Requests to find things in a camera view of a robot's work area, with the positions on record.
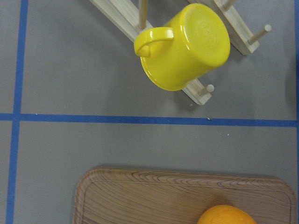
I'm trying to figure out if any yellow mug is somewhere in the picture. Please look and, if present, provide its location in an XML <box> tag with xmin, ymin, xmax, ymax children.
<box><xmin>134</xmin><ymin>3</ymin><xmax>230</xmax><ymax>91</ymax></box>

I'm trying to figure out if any brown wooden tray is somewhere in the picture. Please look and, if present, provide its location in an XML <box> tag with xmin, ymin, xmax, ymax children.
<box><xmin>73</xmin><ymin>168</ymin><xmax>298</xmax><ymax>224</ymax></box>

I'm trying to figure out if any orange fruit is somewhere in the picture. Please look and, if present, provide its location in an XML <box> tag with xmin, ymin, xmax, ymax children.
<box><xmin>197</xmin><ymin>205</ymin><xmax>256</xmax><ymax>224</ymax></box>

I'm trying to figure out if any wooden mug drying rack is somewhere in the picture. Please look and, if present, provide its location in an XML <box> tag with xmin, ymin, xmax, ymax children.
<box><xmin>93</xmin><ymin>0</ymin><xmax>272</xmax><ymax>105</ymax></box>

